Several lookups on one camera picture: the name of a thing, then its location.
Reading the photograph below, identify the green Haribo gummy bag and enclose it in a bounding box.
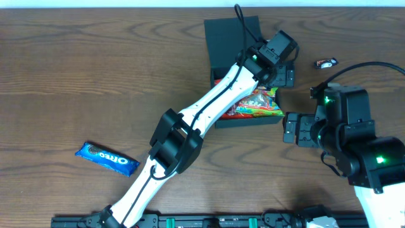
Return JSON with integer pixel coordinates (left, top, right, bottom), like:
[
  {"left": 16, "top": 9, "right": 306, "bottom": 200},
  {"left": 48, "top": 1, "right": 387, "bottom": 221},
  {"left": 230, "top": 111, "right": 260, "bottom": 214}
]
[{"left": 235, "top": 87, "right": 284, "bottom": 117}]

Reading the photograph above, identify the red candy bag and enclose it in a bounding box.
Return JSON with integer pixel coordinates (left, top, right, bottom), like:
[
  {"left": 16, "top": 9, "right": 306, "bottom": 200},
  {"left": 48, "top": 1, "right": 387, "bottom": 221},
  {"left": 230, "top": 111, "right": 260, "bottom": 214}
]
[{"left": 220, "top": 99, "right": 254, "bottom": 120}]

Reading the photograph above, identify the black gift box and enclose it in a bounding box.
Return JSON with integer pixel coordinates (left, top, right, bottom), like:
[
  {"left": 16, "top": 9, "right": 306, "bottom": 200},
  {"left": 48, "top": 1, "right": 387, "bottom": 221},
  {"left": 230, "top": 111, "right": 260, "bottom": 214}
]
[{"left": 204, "top": 18, "right": 283, "bottom": 129}]

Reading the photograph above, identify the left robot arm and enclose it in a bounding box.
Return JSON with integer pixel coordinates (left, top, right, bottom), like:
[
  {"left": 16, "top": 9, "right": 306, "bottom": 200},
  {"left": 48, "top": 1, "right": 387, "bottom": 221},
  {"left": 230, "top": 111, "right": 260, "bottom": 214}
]
[{"left": 97, "top": 30, "right": 298, "bottom": 227}]

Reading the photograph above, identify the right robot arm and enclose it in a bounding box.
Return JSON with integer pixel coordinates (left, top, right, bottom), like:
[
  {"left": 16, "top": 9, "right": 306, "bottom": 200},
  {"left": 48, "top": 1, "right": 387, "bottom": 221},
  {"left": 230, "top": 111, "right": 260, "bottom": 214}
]
[{"left": 283, "top": 84, "right": 404, "bottom": 227}]

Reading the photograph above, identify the blue Oreo cookie pack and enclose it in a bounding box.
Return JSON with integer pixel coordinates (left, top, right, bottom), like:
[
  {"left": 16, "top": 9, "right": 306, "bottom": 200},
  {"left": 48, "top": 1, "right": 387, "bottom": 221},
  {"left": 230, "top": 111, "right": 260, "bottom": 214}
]
[{"left": 75, "top": 142, "right": 140, "bottom": 177}]

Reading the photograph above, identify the black Mars mini bar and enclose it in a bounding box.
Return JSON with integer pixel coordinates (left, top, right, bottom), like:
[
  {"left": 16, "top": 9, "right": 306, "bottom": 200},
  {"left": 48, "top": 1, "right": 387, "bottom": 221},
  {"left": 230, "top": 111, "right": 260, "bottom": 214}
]
[{"left": 314, "top": 58, "right": 339, "bottom": 69}]

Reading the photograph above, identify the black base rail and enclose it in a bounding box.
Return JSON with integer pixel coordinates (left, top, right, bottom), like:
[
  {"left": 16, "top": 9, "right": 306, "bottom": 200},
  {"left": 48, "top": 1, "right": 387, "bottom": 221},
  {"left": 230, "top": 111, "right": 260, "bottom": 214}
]
[{"left": 50, "top": 205, "right": 370, "bottom": 228}]

